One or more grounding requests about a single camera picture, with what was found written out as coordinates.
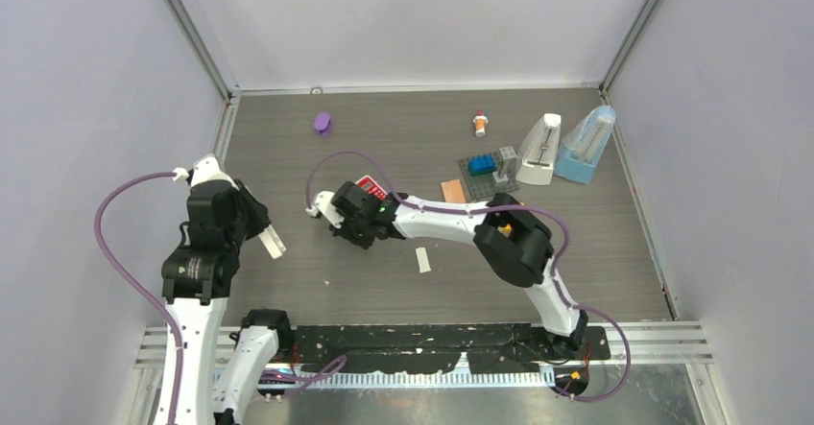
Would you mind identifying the slim white remote control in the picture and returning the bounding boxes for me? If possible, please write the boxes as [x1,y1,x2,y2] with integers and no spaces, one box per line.
[257,224,286,260]

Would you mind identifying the white remote with red keypad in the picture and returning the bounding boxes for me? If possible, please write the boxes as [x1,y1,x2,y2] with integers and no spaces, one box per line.
[355,175,390,201]

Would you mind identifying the slim white battery cover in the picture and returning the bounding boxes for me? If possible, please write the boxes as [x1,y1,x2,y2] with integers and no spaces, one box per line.
[416,247,432,273]

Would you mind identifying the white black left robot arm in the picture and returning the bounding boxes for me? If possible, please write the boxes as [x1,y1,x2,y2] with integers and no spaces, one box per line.
[155,179,295,424]

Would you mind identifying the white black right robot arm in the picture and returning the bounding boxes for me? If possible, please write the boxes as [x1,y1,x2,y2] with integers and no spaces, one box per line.
[311,181,588,359]

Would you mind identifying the purple plastic cap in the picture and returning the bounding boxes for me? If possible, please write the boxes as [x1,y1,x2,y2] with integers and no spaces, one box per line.
[313,112,332,137]

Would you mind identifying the brown cork square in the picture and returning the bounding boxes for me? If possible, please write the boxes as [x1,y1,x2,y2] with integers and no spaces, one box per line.
[441,179,467,203]

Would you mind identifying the blue building brick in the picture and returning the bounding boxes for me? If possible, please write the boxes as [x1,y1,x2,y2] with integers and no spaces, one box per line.
[467,154,496,177]

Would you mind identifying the grey building block baseplate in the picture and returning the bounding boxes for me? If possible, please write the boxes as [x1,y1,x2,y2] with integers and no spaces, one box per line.
[457,155,519,201]

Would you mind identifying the small orange white bottle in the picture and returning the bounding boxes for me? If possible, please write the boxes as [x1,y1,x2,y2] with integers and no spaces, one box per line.
[472,109,489,137]

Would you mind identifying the yellow triangular wooden piece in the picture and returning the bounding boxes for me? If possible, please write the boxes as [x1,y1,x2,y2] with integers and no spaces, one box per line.
[498,224,513,236]

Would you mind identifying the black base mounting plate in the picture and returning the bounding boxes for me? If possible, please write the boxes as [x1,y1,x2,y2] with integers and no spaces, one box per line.
[272,323,611,374]

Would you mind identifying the white metronome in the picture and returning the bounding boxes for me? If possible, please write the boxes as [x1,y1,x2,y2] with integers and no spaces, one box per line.
[515,113,562,186]

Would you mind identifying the light blue metronome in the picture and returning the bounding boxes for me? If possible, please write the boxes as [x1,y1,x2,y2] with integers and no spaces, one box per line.
[554,106,616,184]

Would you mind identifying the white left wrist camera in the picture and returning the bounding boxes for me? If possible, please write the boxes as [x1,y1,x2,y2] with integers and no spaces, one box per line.
[172,153,234,187]

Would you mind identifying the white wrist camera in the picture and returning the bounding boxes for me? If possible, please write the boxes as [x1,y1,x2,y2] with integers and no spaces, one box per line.
[172,153,234,187]
[305,191,340,223]

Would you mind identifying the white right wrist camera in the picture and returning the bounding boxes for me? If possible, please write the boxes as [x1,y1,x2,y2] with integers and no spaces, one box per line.
[305,191,340,223]

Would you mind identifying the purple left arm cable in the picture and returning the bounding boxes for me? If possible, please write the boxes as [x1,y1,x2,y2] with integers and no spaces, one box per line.
[93,171,189,425]

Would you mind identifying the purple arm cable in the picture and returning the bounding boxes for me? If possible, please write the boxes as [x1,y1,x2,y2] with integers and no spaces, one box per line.
[304,150,632,403]
[93,171,189,425]

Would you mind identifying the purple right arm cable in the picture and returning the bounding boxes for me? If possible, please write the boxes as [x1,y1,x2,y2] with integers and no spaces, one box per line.
[304,150,632,403]

